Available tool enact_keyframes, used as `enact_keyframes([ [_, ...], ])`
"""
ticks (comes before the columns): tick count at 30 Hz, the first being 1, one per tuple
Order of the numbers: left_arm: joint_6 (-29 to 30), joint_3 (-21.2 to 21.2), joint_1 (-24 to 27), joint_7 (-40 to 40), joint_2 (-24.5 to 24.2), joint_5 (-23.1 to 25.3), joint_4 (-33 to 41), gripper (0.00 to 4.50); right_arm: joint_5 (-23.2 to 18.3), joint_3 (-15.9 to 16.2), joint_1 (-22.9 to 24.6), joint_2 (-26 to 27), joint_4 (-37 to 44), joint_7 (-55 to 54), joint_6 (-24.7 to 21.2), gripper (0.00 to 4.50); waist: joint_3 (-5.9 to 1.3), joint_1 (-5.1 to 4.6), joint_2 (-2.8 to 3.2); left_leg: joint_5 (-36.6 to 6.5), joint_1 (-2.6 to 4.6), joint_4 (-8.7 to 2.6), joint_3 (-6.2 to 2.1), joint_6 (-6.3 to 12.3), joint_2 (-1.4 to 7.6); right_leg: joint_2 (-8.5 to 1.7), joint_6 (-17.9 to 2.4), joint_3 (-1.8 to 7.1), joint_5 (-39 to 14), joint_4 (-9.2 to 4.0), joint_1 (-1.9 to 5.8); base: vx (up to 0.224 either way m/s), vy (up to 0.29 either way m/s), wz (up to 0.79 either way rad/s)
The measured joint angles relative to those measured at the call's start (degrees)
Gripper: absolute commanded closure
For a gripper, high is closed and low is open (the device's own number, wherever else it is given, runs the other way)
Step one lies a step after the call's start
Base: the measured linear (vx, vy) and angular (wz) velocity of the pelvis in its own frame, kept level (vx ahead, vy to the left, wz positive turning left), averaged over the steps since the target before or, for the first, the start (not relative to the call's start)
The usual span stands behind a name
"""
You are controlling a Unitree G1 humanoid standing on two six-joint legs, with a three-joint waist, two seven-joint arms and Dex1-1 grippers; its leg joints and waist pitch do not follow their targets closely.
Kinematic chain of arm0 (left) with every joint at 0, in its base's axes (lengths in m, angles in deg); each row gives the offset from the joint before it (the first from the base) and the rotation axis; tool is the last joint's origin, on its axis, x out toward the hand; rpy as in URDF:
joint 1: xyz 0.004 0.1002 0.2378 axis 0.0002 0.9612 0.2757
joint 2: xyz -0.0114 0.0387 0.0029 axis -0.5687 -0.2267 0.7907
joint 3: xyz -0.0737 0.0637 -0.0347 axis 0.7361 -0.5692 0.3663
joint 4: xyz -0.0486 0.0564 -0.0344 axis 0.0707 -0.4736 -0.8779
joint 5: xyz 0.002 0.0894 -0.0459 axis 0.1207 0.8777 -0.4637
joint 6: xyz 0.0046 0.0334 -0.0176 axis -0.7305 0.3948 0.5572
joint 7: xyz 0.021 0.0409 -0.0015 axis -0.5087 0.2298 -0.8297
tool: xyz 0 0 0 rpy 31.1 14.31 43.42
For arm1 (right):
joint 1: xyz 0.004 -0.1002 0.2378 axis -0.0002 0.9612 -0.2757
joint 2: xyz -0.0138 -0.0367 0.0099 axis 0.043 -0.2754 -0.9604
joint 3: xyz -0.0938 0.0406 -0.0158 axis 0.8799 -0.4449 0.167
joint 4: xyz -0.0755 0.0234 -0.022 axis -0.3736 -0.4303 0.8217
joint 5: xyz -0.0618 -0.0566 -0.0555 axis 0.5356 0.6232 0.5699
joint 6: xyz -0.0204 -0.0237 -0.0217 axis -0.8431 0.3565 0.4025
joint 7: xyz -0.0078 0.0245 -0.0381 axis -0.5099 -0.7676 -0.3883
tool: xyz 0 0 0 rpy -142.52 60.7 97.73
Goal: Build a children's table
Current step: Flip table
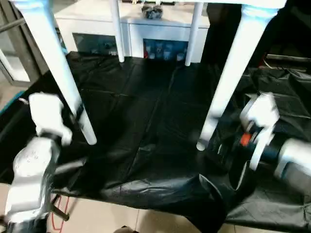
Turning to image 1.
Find white cabinet with glass doors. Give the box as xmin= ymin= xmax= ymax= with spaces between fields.
xmin=53 ymin=0 xmax=210 ymax=64

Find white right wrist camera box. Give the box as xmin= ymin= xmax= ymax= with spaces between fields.
xmin=239 ymin=91 xmax=281 ymax=171

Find grey bundle on cabinet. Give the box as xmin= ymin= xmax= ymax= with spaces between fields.
xmin=141 ymin=4 xmax=165 ymax=20

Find black tripod stand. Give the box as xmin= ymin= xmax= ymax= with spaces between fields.
xmin=49 ymin=194 xmax=71 ymax=223

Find black tall cabinet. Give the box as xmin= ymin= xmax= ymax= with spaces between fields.
xmin=202 ymin=0 xmax=311 ymax=73

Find grey curtain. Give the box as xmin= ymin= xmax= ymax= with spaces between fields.
xmin=0 ymin=0 xmax=37 ymax=85

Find black flat device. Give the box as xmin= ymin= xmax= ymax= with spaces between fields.
xmin=265 ymin=53 xmax=311 ymax=66

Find white plastic table leg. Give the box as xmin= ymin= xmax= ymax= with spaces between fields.
xmin=185 ymin=2 xmax=204 ymax=67
xmin=196 ymin=5 xmax=278 ymax=152
xmin=110 ymin=0 xmax=126 ymax=64
xmin=17 ymin=0 xmax=98 ymax=146

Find black plastic mat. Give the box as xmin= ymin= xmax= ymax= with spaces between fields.
xmin=0 ymin=49 xmax=311 ymax=233

